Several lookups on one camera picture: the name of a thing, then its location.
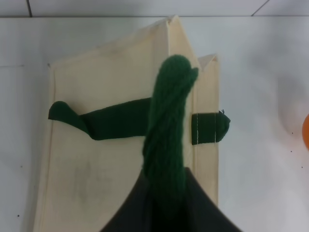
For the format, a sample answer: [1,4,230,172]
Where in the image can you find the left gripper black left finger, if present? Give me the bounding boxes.
[100,174,155,232]

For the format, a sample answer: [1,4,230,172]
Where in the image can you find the white linen bag green handles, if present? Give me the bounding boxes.
[33,16,230,232]

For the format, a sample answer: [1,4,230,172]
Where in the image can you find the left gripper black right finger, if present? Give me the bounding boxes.
[180,168,240,232]

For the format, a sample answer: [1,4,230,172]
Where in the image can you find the orange fruit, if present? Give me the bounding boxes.
[302,115,309,149]

